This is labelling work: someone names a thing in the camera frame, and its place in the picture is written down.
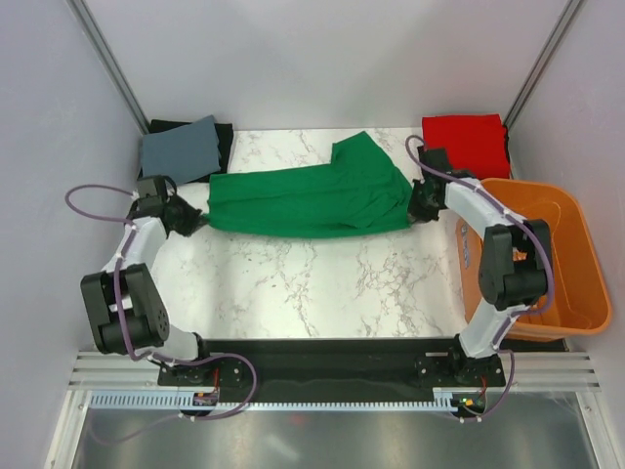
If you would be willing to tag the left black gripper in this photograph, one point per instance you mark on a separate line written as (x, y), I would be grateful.
(193, 221)

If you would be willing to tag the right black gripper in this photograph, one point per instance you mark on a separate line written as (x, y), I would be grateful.
(416, 211)

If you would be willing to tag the green polo shirt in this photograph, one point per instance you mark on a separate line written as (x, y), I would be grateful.
(358, 192)

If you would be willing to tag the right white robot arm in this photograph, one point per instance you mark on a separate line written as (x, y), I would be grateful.
(515, 267)

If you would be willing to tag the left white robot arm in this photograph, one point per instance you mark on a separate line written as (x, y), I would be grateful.
(124, 308)

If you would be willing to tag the folded grey-blue shirt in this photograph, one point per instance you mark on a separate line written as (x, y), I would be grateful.
(178, 151)

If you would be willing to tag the folded red shirt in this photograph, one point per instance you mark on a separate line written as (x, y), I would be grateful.
(465, 120)

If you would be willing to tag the folded black shirt left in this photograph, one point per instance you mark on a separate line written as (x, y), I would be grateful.
(224, 151)

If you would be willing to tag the folded black shirt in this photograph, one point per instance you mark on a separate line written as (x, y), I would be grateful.
(224, 151)
(481, 150)

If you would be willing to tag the folded black shirt right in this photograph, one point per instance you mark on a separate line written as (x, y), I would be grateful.
(481, 150)

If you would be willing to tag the orange plastic basket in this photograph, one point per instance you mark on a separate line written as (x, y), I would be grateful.
(580, 305)

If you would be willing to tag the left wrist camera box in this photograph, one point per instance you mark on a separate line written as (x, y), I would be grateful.
(152, 187)

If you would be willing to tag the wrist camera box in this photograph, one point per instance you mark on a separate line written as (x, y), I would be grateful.
(435, 159)
(152, 187)

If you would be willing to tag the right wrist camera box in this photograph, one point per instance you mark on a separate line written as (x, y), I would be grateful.
(435, 159)

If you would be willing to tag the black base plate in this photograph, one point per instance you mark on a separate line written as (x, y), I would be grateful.
(327, 370)

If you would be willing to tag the aluminium rail frame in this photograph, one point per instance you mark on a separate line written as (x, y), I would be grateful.
(535, 372)

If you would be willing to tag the white slotted cable duct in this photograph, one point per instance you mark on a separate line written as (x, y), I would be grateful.
(441, 401)

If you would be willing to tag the right aluminium corner post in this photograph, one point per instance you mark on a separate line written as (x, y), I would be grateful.
(566, 19)

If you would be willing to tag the aluminium corner post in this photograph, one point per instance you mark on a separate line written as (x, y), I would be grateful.
(566, 19)
(92, 30)

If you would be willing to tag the left aluminium corner post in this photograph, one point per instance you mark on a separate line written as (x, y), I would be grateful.
(92, 30)

